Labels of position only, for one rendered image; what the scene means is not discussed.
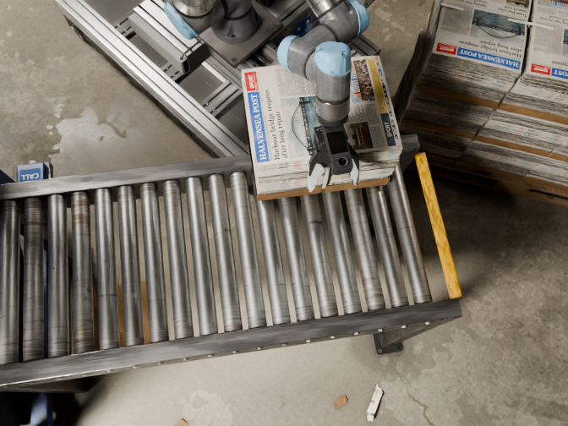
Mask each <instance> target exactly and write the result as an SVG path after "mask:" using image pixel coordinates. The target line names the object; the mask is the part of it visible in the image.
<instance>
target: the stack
mask: <svg viewBox="0 0 568 426"><path fill-rule="evenodd" d="M430 12H431V11H430ZM430 12H429V15H428V17H427V19H426V24H425V26H424V29H421V30H420V33H419V35H418V42H417V45H416V50H415V54H414V58H413V55H412V58H411V60H410V63H409V64H408V67H407V71H406V72H405V75H404V79H403V82H402V78H401V82H402V87H401V82H400V84H399V86H398V89H397V91H396V94H395V99H397V101H396V106H397V111H396V106H395V108H394V113H396V122H397V126H398V129H399V134H400V135H407V134H417V137H418V143H419V146H420V149H419V151H422V152H425V153H429V154H432V155H436V156H442V157H445V158H449V159H452V160H455V159H456V158H457V161H462V162H466V163H470V164H474V165H478V166H482V167H488V168H492V169H496V170H500V171H503V172H509V173H513V174H516V175H521V176H524V175H525V177H529V178H535V179H538V180H542V181H545V182H549V183H555V184H559V185H562V186H566V187H568V162H566V161H559V160H555V159H552V158H548V157H545V156H539V155H534V154H531V153H527V152H523V151H519V150H513V149H509V148H505V147H501V146H498V145H492V144H487V143H484V142H480V141H476V140H473V139H474V138H473V139H468V138H464V137H460V136H456V135H452V134H446V133H441V132H438V131H434V130H430V129H426V128H419V127H415V126H411V125H407V124H404V123H401V120H402V119H401V115H402V111H403V107H404V101H405V97H406V93H407V98H406V104H405V108H404V113H403V118H405V119H410V120H414V121H418V122H422V123H430V124H433V125H438V126H441V127H446V128H453V129H456V130H460V131H464V132H468V133H471V134H475V133H477V132H478V133H477V136H482V137H486V138H490V139H497V140H501V141H505V142H509V143H513V144H517V145H524V146H527V147H531V148H534V149H538V150H544V151H548V152H551V151H553V152H552V153H555V154H559V155H563V156H568V125H565V124H561V123H554V122H550V121H547V120H543V119H539V118H535V117H529V116H524V115H521V114H517V113H513V112H506V111H502V110H499V109H497V107H496V108H495V109H494V108H489V107H486V106H479V105H475V104H472V103H467V102H464V101H458V100H453V99H450V98H446V97H442V96H436V95H432V94H428V93H424V92H421V91H416V90H415V87H416V83H417V78H418V70H419V66H420V62H421V57H422V53H423V46H424V42H425V37H426V33H427V29H428V24H429V32H428V36H427V39H426V45H425V49H424V54H423V60H422V65H421V69H420V74H419V78H418V85H425V86H429V87H433V88H437V89H441V90H448V91H452V92H456V93H460V94H463V95H468V96H474V97H477V98H481V99H485V100H489V101H495V102H499V101H500V100H501V99H502V103H505V104H509V105H512V106H517V107H524V108H528V109H532V110H535V111H540V112H546V113H549V114H554V115H557V116H561V117H567V118H568V0H434V6H433V10H432V14H431V18H430V22H429V16H430ZM412 59H413V63H412ZM411 66H412V73H411V76H410V82H409V87H408V91H407V85H408V80H409V75H410V71H411ZM400 90H401V94H400V99H399V102H398V97H399V93H400ZM502 97H503V98H502ZM397 102H398V105H397ZM477 136H476V137H477ZM476 137H475V138H476ZM552 153H551V154H552ZM551 154H550V155H551ZM427 161H428V164H430V165H434V166H437V167H443V168H447V169H451V170H455V171H458V172H465V173H468V174H472V175H476V176H480V177H483V178H489V179H494V181H493V182H490V181H487V180H483V179H480V178H475V177H469V176H466V175H462V174H459V173H454V172H448V171H445V170H441V169H438V168H433V167H429V170H430V171H431V175H434V176H438V177H442V178H448V179H451V180H455V181H458V182H463V183H469V184H472V185H476V186H479V187H483V188H490V189H493V190H497V191H500V192H504V193H508V194H514V195H518V196H521V197H525V198H529V199H535V200H539V201H543V202H546V203H550V204H553V205H560V206H564V207H567V208H568V200H567V199H561V198H557V197H554V196H550V195H547V194H540V193H536V192H533V191H529V190H530V189H536V190H539V191H543V192H546V193H550V194H557V195H560V196H564V197H567V198H568V192H567V191H564V190H560V189H557V188H551V187H546V186H543V185H539V184H536V183H529V182H525V181H522V180H521V179H520V180H519V179H515V178H511V177H505V176H500V175H497V174H493V173H489V172H482V171H479V170H475V169H471V168H467V167H460V166H457V165H454V163H455V162H453V164H450V163H447V162H443V161H437V160H434V159H430V158H427Z"/></svg>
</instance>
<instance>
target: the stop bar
mask: <svg viewBox="0 0 568 426"><path fill-rule="evenodd" d="M414 156H415V160H416V163H417V167H418V173H419V176H420V180H421V184H422V187H423V193H424V197H425V200H426V204H427V207H428V211H429V217H430V220H431V224H432V228H433V231H434V237H435V241H436V244H437V248H438V251H439V255H440V261H441V264H442V268H443V271H444V275H445V281H446V285H447V288H448V292H449V295H450V299H451V300H457V299H461V298H462V292H461V288H460V285H459V281H458V278H457V272H456V268H455V266H454V262H453V259H452V255H451V249H450V245H449V242H448V239H447V236H446V232H445V226H444V222H443V219H442V215H441V213H440V207H439V203H438V200H437V196H436V193H435V189H434V184H433V180H432V177H431V171H430V170H429V164H428V161H427V157H426V154H425V152H417V153H416V154H415V155H414Z"/></svg>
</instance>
